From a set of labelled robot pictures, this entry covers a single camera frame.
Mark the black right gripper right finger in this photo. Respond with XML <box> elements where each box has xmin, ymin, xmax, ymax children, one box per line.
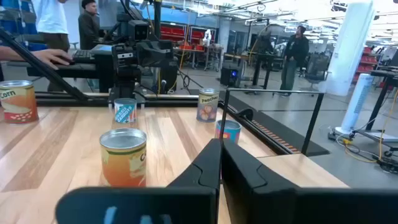
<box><xmin>221</xmin><ymin>141</ymin><xmax>398</xmax><ymax>224</ymax></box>

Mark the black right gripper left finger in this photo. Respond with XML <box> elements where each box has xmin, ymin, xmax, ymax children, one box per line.
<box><xmin>55</xmin><ymin>138</ymin><xmax>222</xmax><ymax>224</ymax></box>

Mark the orange corn can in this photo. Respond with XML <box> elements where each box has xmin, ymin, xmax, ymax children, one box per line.
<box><xmin>0</xmin><ymin>80</ymin><xmax>40</xmax><ymax>124</ymax></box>
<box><xmin>99</xmin><ymin>128</ymin><xmax>148</xmax><ymax>188</ymax></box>

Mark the white teal carrots can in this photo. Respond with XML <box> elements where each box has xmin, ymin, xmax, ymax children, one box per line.
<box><xmin>113</xmin><ymin>98</ymin><xmax>138</xmax><ymax>124</ymax></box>

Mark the peaches can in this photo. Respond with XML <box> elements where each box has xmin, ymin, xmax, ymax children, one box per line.
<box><xmin>196</xmin><ymin>88</ymin><xmax>221</xmax><ymax>123</ymax></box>

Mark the multicolour striped can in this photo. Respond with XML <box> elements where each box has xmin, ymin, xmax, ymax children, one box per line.
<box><xmin>215</xmin><ymin>119</ymin><xmax>242</xmax><ymax>145</ymax></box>

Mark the person's forearm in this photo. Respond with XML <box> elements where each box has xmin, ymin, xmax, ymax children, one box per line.
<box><xmin>0</xmin><ymin>45</ymin><xmax>35</xmax><ymax>62</ymax></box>

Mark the red bin shelf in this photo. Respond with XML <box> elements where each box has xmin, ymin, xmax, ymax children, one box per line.
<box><xmin>352</xmin><ymin>45</ymin><xmax>379</xmax><ymax>84</ymax></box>
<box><xmin>187</xmin><ymin>26</ymin><xmax>216</xmax><ymax>45</ymax></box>
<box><xmin>159</xmin><ymin>22</ymin><xmax>188</xmax><ymax>44</ymax></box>

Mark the person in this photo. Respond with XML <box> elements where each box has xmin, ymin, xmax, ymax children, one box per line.
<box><xmin>30</xmin><ymin>0</ymin><xmax>71</xmax><ymax>53</ymax></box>
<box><xmin>77</xmin><ymin>0</ymin><xmax>106</xmax><ymax>50</ymax></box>
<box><xmin>279</xmin><ymin>25</ymin><xmax>310</xmax><ymax>98</ymax></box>

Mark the black keyboard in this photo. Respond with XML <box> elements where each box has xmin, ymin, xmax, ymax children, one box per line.
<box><xmin>72</xmin><ymin>49</ymin><xmax>95</xmax><ymax>64</ymax></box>

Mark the black computer tower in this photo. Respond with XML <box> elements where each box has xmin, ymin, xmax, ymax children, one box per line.
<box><xmin>220</xmin><ymin>62</ymin><xmax>241</xmax><ymax>88</ymax></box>

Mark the person's hand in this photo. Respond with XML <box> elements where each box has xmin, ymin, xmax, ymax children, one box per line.
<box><xmin>32</xmin><ymin>49</ymin><xmax>74</xmax><ymax>67</ymax></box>

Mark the black standing desk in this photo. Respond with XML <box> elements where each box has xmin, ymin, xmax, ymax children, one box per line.
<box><xmin>223</xmin><ymin>51</ymin><xmax>282</xmax><ymax>91</ymax></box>
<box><xmin>349</xmin><ymin>63</ymin><xmax>398</xmax><ymax>158</ymax></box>

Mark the white tower fan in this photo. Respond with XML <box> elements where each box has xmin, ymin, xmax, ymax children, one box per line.
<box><xmin>334</xmin><ymin>73</ymin><xmax>375</xmax><ymax>136</ymax></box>

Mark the black office chair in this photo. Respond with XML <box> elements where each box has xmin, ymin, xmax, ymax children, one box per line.
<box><xmin>303</xmin><ymin>52</ymin><xmax>331</xmax><ymax>83</ymax></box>

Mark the blue storage bin rack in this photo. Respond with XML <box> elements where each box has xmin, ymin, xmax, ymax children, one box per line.
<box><xmin>0</xmin><ymin>0</ymin><xmax>48</xmax><ymax>52</ymax></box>

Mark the white pillar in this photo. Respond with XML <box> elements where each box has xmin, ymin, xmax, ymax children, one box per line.
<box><xmin>323</xmin><ymin>0</ymin><xmax>376</xmax><ymax>98</ymax></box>

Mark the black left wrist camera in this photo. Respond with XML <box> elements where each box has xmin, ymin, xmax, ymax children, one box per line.
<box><xmin>127</xmin><ymin>19</ymin><xmax>150</xmax><ymax>42</ymax></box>

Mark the yellow cable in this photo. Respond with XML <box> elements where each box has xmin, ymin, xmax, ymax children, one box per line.
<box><xmin>341</xmin><ymin>88</ymin><xmax>398</xmax><ymax>165</ymax></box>

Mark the black cable hook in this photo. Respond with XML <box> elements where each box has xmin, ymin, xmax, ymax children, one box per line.
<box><xmin>237</xmin><ymin>107</ymin><xmax>254</xmax><ymax>123</ymax></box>

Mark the black metal rail stand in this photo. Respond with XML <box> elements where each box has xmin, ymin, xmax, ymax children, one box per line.
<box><xmin>219</xmin><ymin>87</ymin><xmax>326</xmax><ymax>156</ymax></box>

